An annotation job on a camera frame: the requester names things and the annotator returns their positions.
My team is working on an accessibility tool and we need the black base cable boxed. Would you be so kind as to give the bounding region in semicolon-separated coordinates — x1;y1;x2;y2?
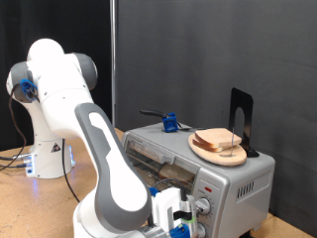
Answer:
0;162;29;170

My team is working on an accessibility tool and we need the white wrist camera blue mount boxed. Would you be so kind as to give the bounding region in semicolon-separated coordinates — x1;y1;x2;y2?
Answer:
168;194;200;238

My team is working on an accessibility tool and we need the white bread slice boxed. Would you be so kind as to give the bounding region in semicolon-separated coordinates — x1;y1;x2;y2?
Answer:
193;127;243;150
158;164;196;185
191;138;230;154

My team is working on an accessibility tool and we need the black cable silver connector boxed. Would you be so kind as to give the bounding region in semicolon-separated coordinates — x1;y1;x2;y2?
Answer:
0;152;33;162

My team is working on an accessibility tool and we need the glass oven door with handle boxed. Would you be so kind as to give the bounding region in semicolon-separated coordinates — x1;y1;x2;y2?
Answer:
123;132;201;199

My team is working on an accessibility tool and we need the vertical metal pole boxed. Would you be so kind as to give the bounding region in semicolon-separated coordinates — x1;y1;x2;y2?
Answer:
110;0;118;128

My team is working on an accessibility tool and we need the silver oven knob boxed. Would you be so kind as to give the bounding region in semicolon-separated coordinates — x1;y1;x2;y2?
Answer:
196;222;207;238
194;196;212;216

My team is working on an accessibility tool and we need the blue cable clip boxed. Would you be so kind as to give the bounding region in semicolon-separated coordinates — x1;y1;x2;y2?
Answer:
19;78;39;102

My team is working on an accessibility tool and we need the black metal bookend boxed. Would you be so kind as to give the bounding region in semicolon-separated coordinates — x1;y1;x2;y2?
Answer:
228;87;261;159

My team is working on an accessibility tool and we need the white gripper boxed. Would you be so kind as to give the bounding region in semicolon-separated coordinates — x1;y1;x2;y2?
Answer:
151;186;200;238

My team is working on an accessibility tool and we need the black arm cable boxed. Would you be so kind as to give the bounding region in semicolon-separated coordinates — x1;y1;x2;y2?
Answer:
0;83;81;203

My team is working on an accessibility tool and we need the metal spatula with blue block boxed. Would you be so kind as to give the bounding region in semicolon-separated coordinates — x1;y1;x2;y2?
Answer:
139;109;206;134

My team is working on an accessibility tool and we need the black camera cable blue plug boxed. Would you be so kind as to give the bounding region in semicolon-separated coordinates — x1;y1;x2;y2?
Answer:
148;178;189;202

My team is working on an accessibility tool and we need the round wooden board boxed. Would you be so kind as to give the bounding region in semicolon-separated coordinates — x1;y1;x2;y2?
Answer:
187;132;248;168

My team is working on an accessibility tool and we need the silver toaster oven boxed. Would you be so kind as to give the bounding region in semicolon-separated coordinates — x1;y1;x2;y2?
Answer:
120;122;276;238

